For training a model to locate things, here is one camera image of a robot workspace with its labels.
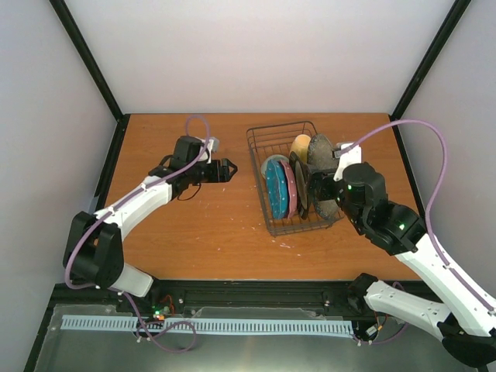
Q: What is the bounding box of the black mosaic rim plate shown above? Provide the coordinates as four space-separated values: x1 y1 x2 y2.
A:
289 151 311 220

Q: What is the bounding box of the grey speckled plate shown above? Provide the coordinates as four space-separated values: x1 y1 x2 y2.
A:
307 133 339 222

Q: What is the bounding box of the pink dotted plate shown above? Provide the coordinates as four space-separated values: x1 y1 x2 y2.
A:
280 160 298 219

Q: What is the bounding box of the teal dotted plate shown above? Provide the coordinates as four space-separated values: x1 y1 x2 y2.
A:
266 160 288 219

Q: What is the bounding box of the yellow mug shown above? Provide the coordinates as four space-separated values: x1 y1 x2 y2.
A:
290 134 312 163

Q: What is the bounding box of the light green bowl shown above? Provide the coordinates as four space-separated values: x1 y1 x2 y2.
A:
260 154 289 179

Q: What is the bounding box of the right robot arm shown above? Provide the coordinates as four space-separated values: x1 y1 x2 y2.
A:
306 163 495 368

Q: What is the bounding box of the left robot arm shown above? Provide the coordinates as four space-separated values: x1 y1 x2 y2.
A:
63 136 237 312

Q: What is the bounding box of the small electronics board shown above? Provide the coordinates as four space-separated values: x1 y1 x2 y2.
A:
152 294 175 322

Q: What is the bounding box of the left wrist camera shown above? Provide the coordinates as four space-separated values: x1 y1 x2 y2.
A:
198 137 219 164

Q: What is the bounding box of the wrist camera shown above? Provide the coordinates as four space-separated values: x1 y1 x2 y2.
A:
332 143 362 181
198 137 219 164

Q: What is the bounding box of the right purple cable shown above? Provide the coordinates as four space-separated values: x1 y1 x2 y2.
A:
340 119 496 346

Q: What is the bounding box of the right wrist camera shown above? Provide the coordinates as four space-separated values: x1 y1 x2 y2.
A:
332 143 362 181

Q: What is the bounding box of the black wire dish rack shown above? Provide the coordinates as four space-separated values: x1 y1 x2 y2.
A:
246 120 343 237

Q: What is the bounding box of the black aluminium frame rail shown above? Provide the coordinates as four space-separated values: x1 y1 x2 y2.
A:
50 278 466 322

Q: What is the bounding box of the light blue cable duct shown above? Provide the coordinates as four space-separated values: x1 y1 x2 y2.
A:
60 315 353 338

